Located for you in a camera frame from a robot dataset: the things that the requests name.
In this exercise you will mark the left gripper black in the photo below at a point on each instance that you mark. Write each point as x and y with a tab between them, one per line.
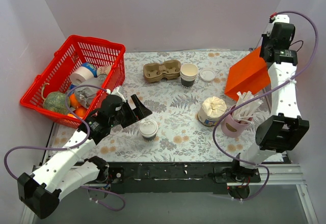
131	112

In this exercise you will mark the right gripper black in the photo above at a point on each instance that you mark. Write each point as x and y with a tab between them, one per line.
265	53

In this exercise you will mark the white plastic cup lid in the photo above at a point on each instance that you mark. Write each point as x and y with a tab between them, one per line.
148	127

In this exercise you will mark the orange paper bag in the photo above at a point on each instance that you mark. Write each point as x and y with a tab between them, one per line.
248	74

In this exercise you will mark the cardboard cup carrier stack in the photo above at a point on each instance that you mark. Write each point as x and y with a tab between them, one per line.
154	72

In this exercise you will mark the stack of paper cups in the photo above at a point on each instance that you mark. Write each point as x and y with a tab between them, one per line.
188	73

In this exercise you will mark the red plastic basket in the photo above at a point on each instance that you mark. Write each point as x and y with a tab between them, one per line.
75	61

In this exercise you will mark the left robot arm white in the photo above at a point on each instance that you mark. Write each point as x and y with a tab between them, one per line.
43	189

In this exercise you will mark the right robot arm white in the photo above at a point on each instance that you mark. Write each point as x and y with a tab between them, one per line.
285	127

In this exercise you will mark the silver tin can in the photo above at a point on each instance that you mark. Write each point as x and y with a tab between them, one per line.
102	77

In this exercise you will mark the floral table mat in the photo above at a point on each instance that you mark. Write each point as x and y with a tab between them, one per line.
180	135

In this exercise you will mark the beige printed pouch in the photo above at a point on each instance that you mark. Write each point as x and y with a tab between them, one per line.
104	70

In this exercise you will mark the grey crumpled paper bag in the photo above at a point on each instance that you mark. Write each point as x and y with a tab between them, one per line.
85	95

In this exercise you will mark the orange fruit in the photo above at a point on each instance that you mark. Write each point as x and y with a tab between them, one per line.
74	102
80	112

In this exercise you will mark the toilet paper roll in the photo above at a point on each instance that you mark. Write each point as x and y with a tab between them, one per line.
80	75

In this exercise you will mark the napkin filled paper tub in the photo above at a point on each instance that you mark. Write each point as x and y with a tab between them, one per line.
211	111

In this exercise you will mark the green netted melon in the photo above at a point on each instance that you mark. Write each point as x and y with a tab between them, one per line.
56	102

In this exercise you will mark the pink cup holder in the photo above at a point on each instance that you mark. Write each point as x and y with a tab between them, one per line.
233	128

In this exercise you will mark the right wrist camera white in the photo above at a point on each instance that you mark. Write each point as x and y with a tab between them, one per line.
276	18

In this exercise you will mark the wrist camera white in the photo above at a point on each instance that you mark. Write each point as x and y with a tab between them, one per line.
276	18
118	91

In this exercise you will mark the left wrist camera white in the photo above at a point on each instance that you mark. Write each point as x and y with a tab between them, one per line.
118	91

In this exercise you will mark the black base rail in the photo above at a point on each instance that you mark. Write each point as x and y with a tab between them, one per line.
163	177

